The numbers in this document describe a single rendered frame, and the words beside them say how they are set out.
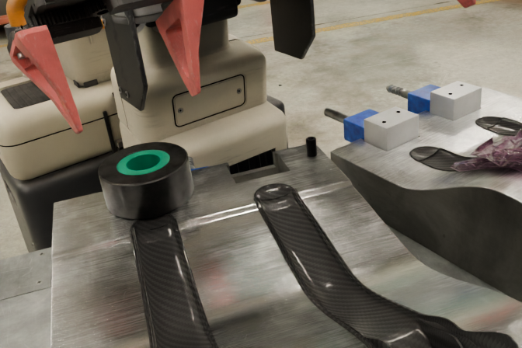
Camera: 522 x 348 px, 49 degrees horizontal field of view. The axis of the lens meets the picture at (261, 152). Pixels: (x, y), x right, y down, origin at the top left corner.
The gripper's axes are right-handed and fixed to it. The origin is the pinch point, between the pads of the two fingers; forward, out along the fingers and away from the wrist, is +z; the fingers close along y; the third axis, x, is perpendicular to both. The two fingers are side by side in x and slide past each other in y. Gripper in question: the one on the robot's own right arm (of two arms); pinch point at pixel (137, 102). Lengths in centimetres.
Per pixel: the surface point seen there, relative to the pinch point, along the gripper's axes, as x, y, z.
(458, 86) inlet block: 7.5, 40.7, 9.1
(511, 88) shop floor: 153, 230, 34
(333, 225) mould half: -3.9, 10.5, 14.5
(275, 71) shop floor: 256, 167, -18
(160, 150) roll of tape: 7.9, 2.9, 4.0
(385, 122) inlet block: 6.8, 27.8, 9.5
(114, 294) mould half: -0.3, -6.7, 12.7
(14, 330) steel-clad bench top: 14.4, -13.6, 14.7
